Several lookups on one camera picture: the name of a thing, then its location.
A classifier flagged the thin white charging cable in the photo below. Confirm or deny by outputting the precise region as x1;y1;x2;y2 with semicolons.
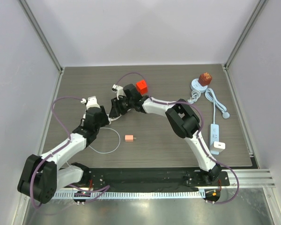
65;127;121;167

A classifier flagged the round light blue socket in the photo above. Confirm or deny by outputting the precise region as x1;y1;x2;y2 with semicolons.
190;78;208;93

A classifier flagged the white slotted cable duct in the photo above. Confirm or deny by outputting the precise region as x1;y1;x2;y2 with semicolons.
29;191;206;200

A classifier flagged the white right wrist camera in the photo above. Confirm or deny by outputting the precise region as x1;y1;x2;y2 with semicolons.
111;84;125;100

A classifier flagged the aluminium frame post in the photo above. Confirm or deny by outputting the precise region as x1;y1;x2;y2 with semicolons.
223;0;268;70
18;0;63;73

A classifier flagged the aluminium rail front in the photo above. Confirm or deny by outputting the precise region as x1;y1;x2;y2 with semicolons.
223;169;273;186

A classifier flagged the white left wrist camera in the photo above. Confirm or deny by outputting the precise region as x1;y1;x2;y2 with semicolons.
81;96;100;110

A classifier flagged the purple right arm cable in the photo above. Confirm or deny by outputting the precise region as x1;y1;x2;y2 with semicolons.
114;72;239;206

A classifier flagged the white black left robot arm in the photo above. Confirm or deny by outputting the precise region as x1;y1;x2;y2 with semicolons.
17;106;109;204

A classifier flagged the white cube charger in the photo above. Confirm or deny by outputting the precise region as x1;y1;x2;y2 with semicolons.
212;141;226;154

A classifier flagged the aluminium frame post right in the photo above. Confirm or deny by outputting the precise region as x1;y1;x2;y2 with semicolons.
223;0;268;70

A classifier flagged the light blue power strip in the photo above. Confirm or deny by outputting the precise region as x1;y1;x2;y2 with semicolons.
209;123;219;155

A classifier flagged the dark red cube adapter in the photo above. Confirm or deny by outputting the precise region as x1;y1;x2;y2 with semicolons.
198;73;212;86

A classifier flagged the aluminium frame post left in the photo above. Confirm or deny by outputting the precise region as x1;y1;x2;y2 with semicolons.
18;0;63;73

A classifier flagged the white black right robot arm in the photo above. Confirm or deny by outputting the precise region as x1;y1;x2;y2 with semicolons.
108;84;222;186

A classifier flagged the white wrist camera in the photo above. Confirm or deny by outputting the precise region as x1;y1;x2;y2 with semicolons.
81;96;100;110
111;84;125;100

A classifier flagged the small white plug cable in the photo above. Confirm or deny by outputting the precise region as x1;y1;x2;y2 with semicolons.
186;90;201;105

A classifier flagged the pink plug adapter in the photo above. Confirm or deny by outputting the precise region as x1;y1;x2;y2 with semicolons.
125;135;136;142

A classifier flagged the light blue power cable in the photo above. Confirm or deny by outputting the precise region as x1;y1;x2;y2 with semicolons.
205;88;230;125

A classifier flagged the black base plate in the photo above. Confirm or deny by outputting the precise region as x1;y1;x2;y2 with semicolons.
73;167;230;193

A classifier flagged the orange-red cube socket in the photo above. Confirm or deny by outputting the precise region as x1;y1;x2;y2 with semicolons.
136;80;148;95

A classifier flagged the coiled white power cable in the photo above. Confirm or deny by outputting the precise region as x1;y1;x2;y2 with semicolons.
107;114;122;124

